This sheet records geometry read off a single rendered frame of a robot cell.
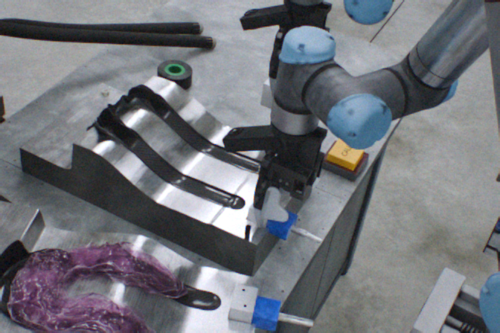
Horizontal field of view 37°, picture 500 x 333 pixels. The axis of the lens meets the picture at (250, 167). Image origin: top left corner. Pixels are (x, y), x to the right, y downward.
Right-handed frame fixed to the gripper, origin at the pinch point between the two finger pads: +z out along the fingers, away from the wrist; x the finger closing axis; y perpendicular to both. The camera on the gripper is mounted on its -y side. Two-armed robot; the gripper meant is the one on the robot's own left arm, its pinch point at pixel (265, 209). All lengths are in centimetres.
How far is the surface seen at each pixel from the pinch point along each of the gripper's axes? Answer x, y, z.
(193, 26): 56, -47, 8
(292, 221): 0.0, 5.3, 0.1
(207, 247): -6.9, -6.9, 7.5
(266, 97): 26.6, -13.3, -2.3
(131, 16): 168, -141, 91
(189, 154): 6.9, -19.2, 1.8
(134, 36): 37, -52, 3
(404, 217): 113, 12, 90
